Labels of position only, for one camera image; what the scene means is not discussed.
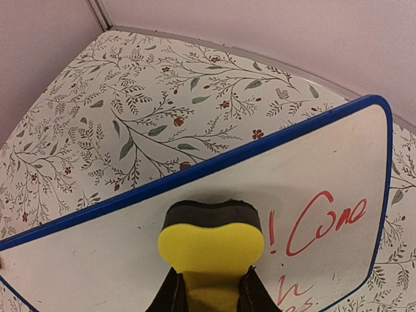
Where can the left aluminium frame post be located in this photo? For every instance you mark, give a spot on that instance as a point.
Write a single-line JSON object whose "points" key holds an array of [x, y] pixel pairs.
{"points": [[100, 14]]}

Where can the floral patterned table mat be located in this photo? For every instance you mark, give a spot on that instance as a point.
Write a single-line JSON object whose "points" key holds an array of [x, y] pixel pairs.
{"points": [[131, 109]]}

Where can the yellow black eraser sponge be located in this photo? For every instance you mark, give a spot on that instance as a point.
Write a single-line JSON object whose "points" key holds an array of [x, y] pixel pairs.
{"points": [[212, 245]]}

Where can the small blue-framed whiteboard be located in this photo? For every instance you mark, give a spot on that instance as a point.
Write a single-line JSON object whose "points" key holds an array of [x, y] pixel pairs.
{"points": [[304, 206]]}

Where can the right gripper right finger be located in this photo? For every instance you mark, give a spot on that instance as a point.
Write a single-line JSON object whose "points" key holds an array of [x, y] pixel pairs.
{"points": [[253, 297]]}

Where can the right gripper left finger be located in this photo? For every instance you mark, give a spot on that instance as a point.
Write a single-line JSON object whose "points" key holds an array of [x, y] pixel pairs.
{"points": [[172, 295]]}

